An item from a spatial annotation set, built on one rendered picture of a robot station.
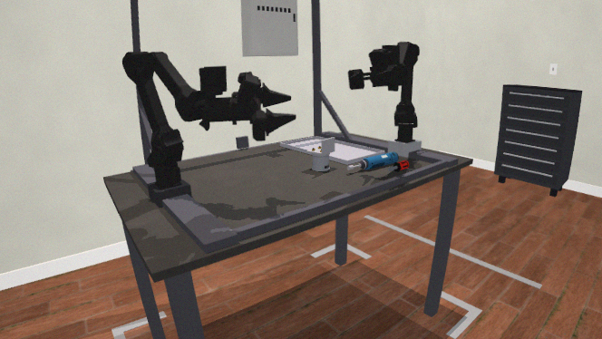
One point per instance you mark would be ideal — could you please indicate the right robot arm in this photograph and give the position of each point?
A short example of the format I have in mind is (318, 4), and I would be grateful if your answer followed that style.
(166, 142)

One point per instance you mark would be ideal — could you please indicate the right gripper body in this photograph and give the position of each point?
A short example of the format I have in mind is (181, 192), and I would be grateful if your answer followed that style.
(258, 119)

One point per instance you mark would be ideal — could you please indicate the white metal bracket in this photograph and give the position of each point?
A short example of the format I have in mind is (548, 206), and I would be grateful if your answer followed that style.
(327, 146)

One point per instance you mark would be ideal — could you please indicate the red hand nut driver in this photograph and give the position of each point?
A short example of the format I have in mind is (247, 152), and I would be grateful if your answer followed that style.
(399, 166)

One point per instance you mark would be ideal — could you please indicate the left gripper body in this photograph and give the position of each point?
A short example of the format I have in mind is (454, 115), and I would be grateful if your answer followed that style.
(402, 70)

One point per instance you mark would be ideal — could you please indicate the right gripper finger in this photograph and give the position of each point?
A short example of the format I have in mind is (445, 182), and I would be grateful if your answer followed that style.
(276, 120)
(272, 98)

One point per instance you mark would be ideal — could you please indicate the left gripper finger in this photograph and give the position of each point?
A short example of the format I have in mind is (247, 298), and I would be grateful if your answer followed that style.
(356, 79)
(390, 76)

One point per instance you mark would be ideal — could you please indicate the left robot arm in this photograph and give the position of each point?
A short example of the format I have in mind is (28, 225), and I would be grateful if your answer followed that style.
(405, 53)

